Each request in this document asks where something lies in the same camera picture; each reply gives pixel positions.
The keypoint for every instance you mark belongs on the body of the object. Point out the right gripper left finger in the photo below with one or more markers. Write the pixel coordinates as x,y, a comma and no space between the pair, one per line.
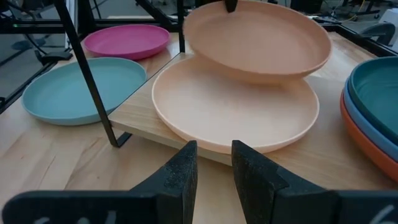
168,199

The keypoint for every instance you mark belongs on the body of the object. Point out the wooden shelf with black frame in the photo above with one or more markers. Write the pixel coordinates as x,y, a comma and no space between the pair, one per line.
136,112

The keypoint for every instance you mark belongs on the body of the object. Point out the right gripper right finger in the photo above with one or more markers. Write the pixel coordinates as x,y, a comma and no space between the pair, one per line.
267,196

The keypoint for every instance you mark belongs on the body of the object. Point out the light teal plate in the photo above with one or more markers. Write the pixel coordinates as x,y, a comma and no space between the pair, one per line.
77,93

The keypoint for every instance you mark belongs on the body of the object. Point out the orange plate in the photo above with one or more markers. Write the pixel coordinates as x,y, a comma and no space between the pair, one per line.
363,146

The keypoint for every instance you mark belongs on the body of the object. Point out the pink plate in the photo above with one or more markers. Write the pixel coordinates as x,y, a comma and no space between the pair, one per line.
127,40

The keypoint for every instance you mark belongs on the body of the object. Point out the black curved bracket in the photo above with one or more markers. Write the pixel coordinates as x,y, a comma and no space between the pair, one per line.
377,32

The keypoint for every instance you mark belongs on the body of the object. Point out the cream plate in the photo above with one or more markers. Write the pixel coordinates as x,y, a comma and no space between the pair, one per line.
224,115

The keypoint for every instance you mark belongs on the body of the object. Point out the peach plate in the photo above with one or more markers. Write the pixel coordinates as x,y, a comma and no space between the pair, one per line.
255,43

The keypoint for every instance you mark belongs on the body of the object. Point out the black table frame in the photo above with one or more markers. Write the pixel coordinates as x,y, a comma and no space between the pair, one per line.
31,26

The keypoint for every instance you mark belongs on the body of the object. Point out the dark teal plate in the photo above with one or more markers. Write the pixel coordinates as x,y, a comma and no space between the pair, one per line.
379,90

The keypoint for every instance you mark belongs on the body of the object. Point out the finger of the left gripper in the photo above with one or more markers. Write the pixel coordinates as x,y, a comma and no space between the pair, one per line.
230,5

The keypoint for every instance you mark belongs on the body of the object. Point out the white aluminium extrusion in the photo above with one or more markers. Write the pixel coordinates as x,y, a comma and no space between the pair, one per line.
71,12

